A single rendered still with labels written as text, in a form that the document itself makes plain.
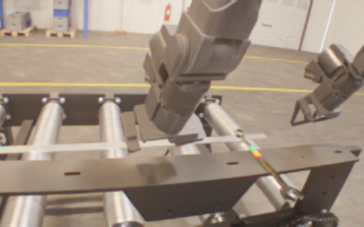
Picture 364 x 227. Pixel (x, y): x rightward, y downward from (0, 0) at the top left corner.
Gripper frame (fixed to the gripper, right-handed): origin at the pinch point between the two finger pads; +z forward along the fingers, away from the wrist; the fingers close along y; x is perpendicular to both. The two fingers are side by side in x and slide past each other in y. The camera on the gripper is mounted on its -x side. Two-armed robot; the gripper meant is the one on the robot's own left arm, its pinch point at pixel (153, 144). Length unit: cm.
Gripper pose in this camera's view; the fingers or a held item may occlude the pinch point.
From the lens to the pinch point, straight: 50.8
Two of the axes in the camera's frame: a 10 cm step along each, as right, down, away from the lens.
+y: -8.8, 0.8, -4.6
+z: -3.4, 5.6, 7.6
